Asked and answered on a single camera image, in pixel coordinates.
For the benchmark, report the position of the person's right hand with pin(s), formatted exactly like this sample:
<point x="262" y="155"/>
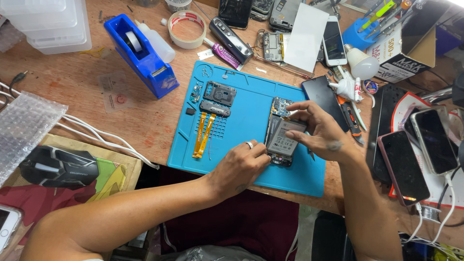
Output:
<point x="324" y="134"/>

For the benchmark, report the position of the small black square part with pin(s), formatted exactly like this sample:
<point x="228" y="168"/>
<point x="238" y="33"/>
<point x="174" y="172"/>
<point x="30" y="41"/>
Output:
<point x="190" y="111"/>

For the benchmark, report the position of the white red paper sheet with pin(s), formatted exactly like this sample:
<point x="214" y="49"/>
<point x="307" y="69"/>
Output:
<point x="438" y="185"/>

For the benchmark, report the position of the white smartphone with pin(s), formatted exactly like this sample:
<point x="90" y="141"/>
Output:
<point x="334" y="41"/>

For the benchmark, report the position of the black silver handheld device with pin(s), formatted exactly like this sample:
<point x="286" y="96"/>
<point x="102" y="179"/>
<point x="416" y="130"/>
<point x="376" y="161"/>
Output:
<point x="232" y="40"/>

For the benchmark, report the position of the black glossy phone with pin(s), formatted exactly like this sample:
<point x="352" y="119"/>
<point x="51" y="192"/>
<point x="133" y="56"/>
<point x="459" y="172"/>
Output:
<point x="235" y="12"/>

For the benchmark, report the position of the smartphone body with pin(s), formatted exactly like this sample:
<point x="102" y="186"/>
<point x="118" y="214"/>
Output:
<point x="280" y="107"/>

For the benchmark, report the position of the clear jar of screws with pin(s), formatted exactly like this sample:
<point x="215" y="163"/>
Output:
<point x="177" y="4"/>

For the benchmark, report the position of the person's left fingers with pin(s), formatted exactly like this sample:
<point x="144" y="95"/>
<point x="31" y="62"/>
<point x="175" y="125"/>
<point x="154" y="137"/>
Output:
<point x="259" y="154"/>

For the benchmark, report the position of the grey speaker module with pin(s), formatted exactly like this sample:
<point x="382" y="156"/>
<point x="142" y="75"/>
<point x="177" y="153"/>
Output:
<point x="214" y="108"/>

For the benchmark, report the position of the clear glass strip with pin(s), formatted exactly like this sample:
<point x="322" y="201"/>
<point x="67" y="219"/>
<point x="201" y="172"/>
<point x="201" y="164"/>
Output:
<point x="286" y="69"/>

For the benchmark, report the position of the small green circuit board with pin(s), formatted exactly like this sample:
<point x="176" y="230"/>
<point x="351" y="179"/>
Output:
<point x="196" y="92"/>

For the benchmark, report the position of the stack of old phones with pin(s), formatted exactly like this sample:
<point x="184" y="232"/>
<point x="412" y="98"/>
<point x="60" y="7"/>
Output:
<point x="261" y="9"/>

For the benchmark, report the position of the black phone back cover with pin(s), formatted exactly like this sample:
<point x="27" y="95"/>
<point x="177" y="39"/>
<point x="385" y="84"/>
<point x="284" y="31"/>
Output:
<point x="384" y="112"/>

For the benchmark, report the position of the masking tape roll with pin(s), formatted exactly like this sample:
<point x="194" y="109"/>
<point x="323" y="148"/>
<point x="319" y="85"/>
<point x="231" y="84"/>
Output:
<point x="177" y="38"/>

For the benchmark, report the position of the blue silicone repair mat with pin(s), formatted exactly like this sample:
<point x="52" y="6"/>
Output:
<point x="246" y="108"/>

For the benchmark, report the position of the orange utility knife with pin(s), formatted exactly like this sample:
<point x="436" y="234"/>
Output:
<point x="351" y="121"/>

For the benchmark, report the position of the black phone screen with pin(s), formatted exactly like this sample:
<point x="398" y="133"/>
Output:
<point x="324" y="101"/>

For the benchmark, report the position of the person's grey shirt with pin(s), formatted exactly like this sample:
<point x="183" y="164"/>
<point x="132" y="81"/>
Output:
<point x="221" y="253"/>

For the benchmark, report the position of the grey phone battery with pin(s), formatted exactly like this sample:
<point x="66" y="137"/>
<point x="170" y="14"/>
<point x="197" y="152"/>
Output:
<point x="284" y="141"/>

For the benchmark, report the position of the clear sticker film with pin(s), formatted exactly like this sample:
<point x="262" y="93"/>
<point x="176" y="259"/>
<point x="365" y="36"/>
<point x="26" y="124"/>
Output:
<point x="116" y="92"/>

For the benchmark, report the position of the blue tool holder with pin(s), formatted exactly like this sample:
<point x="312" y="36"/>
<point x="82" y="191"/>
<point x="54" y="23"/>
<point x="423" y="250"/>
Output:
<point x="355" y="38"/>

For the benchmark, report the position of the pink cased smartphone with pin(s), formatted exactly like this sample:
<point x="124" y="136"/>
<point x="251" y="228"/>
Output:
<point x="402" y="166"/>

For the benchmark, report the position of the orange tipped tool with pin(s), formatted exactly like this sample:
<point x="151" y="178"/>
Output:
<point x="393" y="16"/>

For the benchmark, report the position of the bubble wrap sheet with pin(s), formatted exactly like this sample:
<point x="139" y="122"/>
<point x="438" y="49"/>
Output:
<point x="25" y="130"/>

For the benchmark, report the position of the white glue tube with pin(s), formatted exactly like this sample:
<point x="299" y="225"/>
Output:
<point x="344" y="89"/>

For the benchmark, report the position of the printed cardboard box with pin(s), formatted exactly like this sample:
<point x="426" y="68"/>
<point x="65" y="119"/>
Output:
<point x="398" y="58"/>

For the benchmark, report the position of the purple glue tube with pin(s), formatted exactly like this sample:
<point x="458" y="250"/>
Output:
<point x="224" y="55"/>

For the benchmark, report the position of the black camera frame cover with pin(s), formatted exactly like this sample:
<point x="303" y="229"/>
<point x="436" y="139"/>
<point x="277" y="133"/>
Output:
<point x="219" y="93"/>

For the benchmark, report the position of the blue tape dispenser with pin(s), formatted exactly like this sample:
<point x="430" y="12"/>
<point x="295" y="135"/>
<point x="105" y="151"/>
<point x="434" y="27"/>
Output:
<point x="145" y="61"/>

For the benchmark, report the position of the white phone with clear case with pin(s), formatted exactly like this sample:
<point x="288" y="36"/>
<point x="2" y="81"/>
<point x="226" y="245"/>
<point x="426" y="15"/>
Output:
<point x="8" y="224"/>

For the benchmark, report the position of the stack of clear plastic boxes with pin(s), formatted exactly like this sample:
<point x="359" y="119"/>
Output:
<point x="50" y="25"/>

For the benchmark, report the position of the person's maroon shorts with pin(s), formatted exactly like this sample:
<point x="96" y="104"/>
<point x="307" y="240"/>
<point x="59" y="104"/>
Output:
<point x="232" y="221"/>

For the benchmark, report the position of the person's left hand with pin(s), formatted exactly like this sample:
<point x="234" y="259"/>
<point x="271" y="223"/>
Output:
<point x="234" y="172"/>

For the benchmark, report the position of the yellow green screwdriver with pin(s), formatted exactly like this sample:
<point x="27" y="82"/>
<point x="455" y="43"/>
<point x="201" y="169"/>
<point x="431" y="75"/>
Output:
<point x="379" y="14"/>

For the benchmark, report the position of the black computer mouse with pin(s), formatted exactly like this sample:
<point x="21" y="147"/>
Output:
<point x="60" y="168"/>

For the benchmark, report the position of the open phone with board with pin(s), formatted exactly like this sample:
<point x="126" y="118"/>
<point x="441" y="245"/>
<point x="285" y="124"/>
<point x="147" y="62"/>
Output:
<point x="272" y="47"/>

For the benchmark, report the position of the metal tweezers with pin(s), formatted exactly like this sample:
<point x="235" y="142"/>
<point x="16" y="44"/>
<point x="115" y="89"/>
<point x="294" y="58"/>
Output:
<point x="311" y="154"/>

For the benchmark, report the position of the grey phone frame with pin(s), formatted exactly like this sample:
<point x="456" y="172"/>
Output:
<point x="284" y="14"/>

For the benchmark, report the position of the colourful mouse pad board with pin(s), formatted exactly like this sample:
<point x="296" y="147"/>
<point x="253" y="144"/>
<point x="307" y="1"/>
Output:
<point x="112" y="174"/>

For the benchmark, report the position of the white light bulb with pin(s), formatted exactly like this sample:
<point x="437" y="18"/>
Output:
<point x="362" y="65"/>

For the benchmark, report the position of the silver smartphone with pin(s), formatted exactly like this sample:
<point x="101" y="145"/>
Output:
<point x="435" y="141"/>

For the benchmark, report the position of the white paper card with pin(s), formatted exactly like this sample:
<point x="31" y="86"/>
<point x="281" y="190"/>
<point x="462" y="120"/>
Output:
<point x="306" y="40"/>

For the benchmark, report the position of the white squeeze bottle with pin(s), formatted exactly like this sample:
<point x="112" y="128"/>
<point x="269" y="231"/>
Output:
<point x="159" y="43"/>

